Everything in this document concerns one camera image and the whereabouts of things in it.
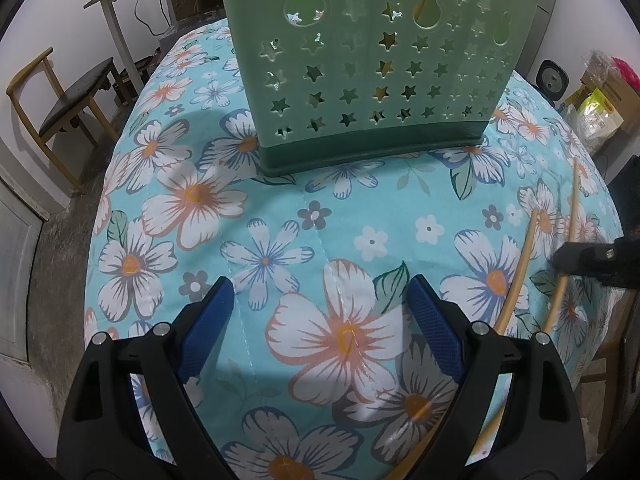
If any open cardboard box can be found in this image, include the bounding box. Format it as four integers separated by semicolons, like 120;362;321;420
580;50;640;92

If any wooden stool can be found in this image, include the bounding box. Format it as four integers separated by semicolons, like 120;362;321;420
580;330;631;441

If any wooden chair with black seat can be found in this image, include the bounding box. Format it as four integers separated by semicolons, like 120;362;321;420
6;47;126;195

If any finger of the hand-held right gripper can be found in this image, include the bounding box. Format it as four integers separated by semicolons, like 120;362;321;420
554;235;640;287

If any single bamboo chopstick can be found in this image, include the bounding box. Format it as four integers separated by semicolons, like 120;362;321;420
470;208;541;466
542;157;583;336

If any grey metal-legged desk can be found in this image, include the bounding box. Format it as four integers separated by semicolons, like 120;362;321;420
82;0;173;107

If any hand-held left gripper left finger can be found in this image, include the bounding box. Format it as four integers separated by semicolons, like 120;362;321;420
56;276;236;480

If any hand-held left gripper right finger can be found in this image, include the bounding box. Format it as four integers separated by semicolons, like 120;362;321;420
407;274;586;480

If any yellow-green sack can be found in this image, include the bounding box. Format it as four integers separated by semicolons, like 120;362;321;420
575;87;626;146

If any white panel door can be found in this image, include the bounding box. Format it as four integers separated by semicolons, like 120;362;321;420
0;180;51;361

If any green plastic utensil holder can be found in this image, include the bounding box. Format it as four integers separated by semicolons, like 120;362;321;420
215;0;543;178

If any blue floral blanket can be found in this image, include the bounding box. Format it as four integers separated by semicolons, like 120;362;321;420
82;17;626;480

